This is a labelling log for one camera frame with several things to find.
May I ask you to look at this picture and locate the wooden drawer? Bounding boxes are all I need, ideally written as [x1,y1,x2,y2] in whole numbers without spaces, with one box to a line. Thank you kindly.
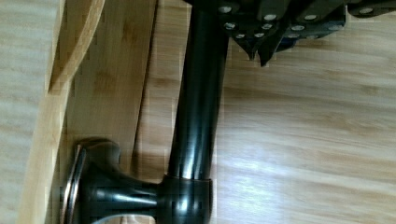
[1,0,395,224]

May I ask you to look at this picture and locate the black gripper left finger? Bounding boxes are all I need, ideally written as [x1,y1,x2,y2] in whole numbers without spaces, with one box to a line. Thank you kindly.
[183,0,292,62]

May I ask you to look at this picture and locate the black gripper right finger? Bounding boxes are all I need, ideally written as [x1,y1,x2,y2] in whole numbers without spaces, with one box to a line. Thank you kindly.
[260,0,395,66]

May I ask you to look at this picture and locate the black metal drawer handle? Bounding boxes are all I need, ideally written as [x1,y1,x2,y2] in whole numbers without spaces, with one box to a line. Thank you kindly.
[60,0,229,224]

